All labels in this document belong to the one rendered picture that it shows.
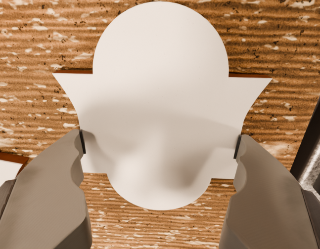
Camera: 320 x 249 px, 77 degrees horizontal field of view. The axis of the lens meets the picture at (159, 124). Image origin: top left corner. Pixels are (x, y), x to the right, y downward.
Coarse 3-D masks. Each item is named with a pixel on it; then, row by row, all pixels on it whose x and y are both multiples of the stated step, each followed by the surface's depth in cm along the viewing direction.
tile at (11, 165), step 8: (0, 152) 15; (0, 160) 14; (8, 160) 14; (16, 160) 15; (24, 160) 15; (0, 168) 15; (8, 168) 14; (16, 168) 14; (0, 176) 15; (8, 176) 15; (0, 184) 15
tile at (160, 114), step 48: (96, 48) 10; (144, 48) 10; (192, 48) 10; (96, 96) 12; (144, 96) 11; (192, 96) 11; (240, 96) 11; (96, 144) 13; (144, 144) 13; (192, 144) 13; (144, 192) 15; (192, 192) 15
